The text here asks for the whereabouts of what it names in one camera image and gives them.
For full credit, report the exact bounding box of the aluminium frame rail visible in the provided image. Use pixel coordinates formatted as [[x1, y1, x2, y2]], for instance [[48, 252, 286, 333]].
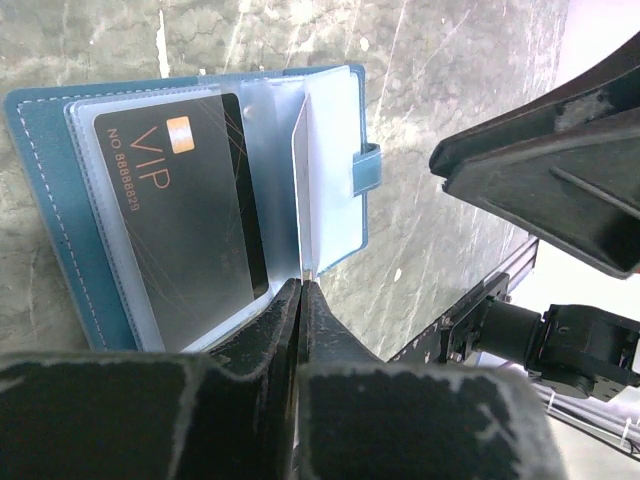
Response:
[[495, 236, 539, 295]]

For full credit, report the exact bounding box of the blue card holder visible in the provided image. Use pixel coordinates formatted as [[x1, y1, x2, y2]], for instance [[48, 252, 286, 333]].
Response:
[[4, 64, 381, 353]]

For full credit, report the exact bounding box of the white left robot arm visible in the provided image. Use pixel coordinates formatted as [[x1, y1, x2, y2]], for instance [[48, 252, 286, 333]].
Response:
[[1, 274, 639, 479]]

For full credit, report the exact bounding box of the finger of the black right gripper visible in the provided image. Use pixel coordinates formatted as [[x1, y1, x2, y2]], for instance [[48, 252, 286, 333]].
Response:
[[429, 36, 639, 279]]

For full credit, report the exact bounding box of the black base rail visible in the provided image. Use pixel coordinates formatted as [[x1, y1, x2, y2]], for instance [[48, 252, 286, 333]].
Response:
[[389, 272, 510, 364]]

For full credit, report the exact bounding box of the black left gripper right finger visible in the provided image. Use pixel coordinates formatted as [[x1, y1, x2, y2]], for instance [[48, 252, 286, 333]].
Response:
[[298, 282, 566, 479]]

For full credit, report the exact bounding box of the white card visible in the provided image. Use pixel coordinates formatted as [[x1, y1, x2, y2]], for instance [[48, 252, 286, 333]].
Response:
[[291, 97, 316, 280]]

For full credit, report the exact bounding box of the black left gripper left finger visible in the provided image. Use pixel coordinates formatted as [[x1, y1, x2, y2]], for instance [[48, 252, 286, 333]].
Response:
[[1, 279, 301, 479]]

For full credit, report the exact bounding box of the black VIP credit card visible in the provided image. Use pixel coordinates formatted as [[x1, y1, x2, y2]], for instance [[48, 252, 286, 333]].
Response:
[[93, 92, 269, 352]]

